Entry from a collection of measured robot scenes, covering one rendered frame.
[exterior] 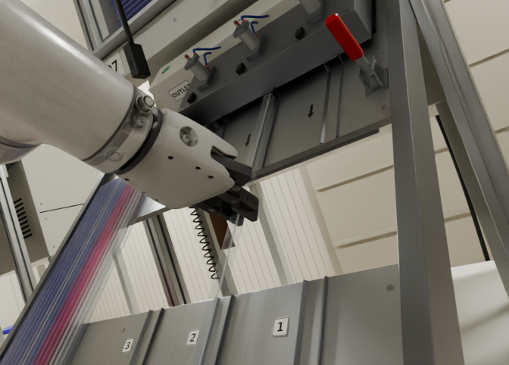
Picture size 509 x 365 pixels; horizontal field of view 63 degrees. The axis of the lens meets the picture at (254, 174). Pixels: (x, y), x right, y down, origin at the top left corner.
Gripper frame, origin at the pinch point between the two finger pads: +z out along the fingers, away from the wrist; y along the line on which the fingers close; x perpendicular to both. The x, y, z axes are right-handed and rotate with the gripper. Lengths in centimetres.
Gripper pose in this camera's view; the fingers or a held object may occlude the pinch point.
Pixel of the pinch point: (238, 206)
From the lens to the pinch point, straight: 49.3
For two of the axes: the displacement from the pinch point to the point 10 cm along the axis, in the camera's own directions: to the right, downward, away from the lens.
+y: -7.7, 3.1, 5.6
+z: 6.3, 4.7, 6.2
